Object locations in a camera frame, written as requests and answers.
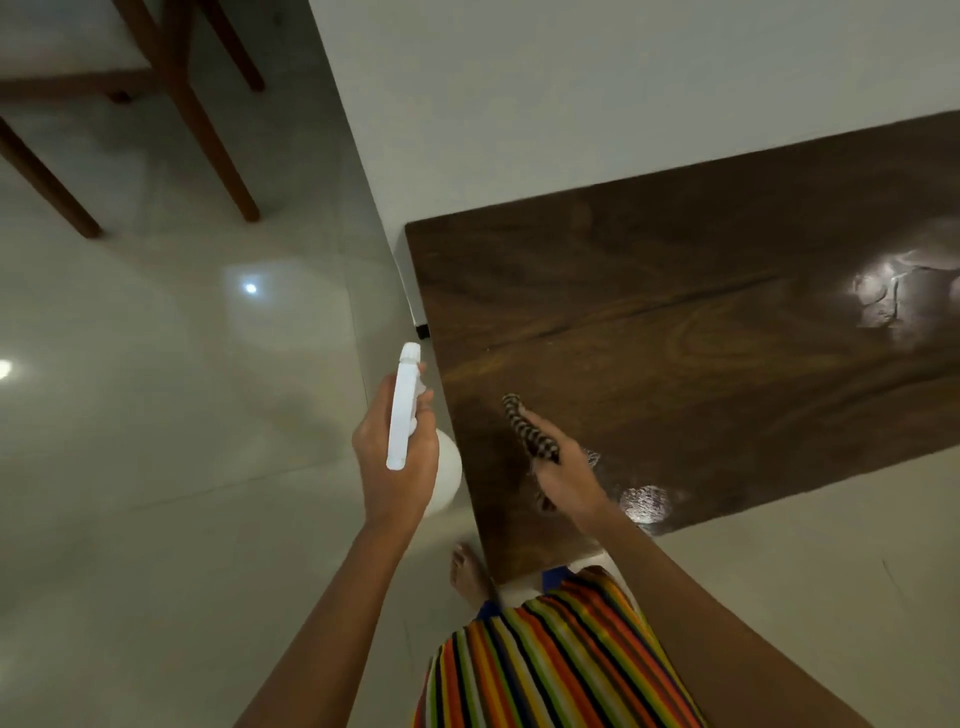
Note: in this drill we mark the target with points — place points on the person's right fingers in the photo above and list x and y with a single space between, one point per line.
547 429

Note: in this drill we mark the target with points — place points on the person's left thumb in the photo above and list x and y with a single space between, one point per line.
427 412

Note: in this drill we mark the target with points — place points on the person's right forearm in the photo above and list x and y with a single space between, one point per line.
705 637

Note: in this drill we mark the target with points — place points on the person's left forearm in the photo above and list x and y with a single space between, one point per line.
330 630

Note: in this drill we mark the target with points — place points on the black white checkered cloth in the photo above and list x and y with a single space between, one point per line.
529 431

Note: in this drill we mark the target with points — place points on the white spray bottle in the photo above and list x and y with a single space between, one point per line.
401 420

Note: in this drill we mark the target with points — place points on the person's bare foot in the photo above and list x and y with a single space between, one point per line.
469 574

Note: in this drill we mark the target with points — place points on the multicoloured striped garment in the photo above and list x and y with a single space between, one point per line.
555 667

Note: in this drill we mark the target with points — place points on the person's left hand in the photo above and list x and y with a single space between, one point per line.
390 495

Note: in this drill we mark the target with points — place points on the wooden chair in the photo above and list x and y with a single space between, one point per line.
176 82

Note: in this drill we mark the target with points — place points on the blue trouser leg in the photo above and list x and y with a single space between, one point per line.
559 579

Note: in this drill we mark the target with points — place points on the person's right hand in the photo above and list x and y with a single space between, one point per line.
574 484

